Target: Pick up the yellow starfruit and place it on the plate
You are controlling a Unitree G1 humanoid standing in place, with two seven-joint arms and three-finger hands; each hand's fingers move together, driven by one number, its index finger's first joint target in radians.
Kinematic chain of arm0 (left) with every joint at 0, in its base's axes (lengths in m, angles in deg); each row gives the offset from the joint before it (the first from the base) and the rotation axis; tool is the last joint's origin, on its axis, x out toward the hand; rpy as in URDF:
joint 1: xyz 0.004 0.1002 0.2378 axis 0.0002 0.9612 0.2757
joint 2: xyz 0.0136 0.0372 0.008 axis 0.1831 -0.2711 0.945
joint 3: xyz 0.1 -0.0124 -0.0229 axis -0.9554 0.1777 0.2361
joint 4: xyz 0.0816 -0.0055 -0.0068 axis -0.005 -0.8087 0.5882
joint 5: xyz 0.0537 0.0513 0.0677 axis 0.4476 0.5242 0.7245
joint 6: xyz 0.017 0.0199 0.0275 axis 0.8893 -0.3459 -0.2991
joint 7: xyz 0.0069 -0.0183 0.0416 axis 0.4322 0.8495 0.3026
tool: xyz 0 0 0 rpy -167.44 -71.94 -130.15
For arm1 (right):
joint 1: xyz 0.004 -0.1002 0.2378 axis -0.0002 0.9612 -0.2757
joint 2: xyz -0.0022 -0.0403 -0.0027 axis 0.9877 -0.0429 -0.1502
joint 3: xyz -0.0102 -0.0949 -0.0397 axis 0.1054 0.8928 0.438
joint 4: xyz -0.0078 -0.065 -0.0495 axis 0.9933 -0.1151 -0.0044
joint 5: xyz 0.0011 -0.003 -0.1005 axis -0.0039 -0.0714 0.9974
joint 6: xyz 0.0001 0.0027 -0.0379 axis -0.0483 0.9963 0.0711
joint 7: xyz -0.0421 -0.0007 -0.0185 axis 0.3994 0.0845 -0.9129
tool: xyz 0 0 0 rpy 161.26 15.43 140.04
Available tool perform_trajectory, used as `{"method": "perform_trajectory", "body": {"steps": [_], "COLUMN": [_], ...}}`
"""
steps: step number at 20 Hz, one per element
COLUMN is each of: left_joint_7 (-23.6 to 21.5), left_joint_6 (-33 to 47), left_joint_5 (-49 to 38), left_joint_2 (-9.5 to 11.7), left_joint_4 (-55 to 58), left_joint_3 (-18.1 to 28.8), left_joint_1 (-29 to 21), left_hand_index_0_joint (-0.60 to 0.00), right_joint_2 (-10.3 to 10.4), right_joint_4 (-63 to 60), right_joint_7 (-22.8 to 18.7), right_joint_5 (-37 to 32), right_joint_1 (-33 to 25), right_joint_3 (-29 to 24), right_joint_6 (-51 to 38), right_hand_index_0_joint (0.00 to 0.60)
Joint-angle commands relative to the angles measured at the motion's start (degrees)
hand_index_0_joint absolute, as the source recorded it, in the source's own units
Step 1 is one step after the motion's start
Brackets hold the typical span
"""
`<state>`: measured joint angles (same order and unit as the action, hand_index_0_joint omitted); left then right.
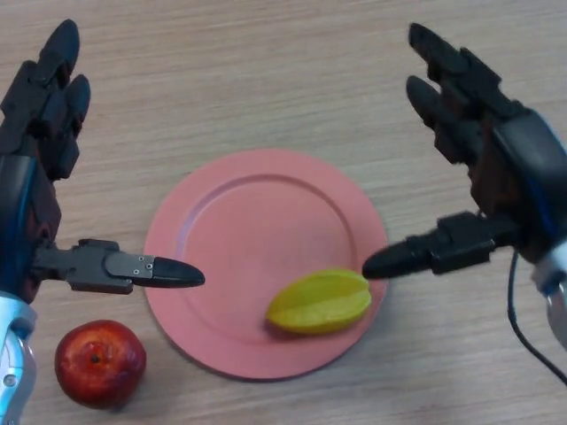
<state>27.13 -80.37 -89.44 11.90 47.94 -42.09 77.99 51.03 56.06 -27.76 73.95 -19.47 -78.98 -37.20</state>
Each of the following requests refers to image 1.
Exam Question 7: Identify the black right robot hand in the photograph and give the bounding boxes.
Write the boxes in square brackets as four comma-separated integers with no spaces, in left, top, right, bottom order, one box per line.
[361,22,567,280]

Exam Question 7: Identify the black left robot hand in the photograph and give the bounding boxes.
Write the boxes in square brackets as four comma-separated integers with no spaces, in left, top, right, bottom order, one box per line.
[0,19,206,306]

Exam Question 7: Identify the red apple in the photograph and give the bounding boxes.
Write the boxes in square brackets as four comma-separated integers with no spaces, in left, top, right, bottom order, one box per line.
[54,320,148,410]

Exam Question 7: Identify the yellow starfruit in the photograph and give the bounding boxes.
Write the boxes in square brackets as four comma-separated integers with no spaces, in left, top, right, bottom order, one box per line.
[264,266,374,336]

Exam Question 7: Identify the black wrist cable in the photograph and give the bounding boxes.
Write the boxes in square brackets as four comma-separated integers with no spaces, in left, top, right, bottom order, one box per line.
[507,250,567,387]

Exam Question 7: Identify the round pink plate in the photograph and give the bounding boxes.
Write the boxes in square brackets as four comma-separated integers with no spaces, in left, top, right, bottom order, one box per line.
[144,148,390,383]

